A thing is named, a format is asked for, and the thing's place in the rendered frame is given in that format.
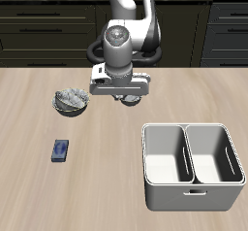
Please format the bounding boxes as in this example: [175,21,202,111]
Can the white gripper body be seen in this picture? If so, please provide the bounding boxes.
[89,72,152,97]

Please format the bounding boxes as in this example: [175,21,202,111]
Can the small grey patterned bowl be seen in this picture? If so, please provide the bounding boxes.
[120,94,142,108]

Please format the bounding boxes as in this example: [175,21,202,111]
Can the grey white patterned bowl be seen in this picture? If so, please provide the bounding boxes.
[51,87,90,118]

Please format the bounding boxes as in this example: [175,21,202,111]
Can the small blue box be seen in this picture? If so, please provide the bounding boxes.
[50,139,70,163]

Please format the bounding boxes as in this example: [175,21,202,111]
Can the dark kitchen cupboards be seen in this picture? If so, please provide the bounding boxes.
[0,0,248,69]

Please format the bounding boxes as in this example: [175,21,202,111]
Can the white two-bin basket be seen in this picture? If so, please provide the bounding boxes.
[140,122,247,213]

